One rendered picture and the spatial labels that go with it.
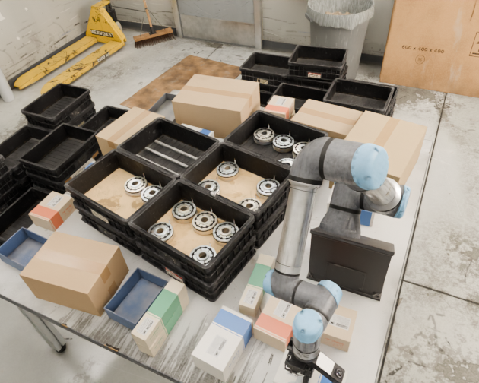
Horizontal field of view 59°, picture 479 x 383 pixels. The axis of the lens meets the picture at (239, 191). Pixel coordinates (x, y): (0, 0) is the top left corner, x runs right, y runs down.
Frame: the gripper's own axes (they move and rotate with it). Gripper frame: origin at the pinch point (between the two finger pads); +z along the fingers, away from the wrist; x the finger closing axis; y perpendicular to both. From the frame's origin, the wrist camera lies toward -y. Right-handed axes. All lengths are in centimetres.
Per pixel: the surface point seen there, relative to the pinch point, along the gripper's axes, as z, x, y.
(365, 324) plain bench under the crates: 6.4, -28.8, -11.0
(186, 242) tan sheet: -7, -29, 60
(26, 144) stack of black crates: 37, -91, 238
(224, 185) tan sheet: -7, -63, 61
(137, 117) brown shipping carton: -11, -91, 127
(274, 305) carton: -1.3, -19.0, 19.5
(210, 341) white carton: -2.9, 2.4, 33.8
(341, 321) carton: -1.2, -22.5, -3.6
